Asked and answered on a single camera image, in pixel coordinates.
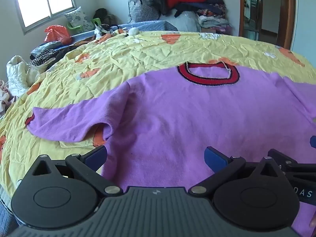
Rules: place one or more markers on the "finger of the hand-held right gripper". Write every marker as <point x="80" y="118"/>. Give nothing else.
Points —
<point x="313" y="142"/>
<point x="284" y="157"/>

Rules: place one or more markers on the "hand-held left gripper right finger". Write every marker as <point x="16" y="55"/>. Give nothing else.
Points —
<point x="216" y="158"/>

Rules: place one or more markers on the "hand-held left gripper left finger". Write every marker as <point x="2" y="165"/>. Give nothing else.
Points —
<point x="95" y="156"/>

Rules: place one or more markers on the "purple sweater with red trim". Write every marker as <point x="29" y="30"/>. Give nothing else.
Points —
<point x="172" y="116"/>

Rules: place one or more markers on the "person's right hand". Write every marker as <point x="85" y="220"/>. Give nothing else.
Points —
<point x="313" y="221"/>

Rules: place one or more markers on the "white pink cloth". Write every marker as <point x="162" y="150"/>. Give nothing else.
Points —
<point x="5" y="96"/>

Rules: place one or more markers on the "white quilted cloth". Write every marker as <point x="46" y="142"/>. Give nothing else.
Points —
<point x="16" y="76"/>

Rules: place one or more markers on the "zebra striped cloth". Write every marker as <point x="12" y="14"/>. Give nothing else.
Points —
<point x="42" y="55"/>

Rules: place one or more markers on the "yellow carrot print quilt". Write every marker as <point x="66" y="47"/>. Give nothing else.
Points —
<point x="148" y="51"/>

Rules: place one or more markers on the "orange plastic bag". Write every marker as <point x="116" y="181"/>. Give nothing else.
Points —
<point x="58" y="34"/>

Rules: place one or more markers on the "green plastic chair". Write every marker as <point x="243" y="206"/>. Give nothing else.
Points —
<point x="74" y="27"/>

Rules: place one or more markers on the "white plush ball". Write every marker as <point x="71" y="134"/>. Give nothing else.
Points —
<point x="134" y="31"/>

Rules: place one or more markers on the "patterned grey cushion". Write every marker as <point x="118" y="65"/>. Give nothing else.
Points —
<point x="79" y="17"/>

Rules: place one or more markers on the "white stuffed bag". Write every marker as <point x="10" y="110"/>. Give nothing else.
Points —
<point x="182" y="21"/>

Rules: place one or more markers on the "dark backpack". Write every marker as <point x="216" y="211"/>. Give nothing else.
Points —
<point x="101" y="13"/>

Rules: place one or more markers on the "houndstooth bag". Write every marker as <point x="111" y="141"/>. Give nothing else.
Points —
<point x="140" y="9"/>

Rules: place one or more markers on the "window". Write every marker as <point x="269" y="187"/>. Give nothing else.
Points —
<point x="37" y="0"/>

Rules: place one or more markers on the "wooden door frame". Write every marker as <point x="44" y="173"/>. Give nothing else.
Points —
<point x="286" y="9"/>

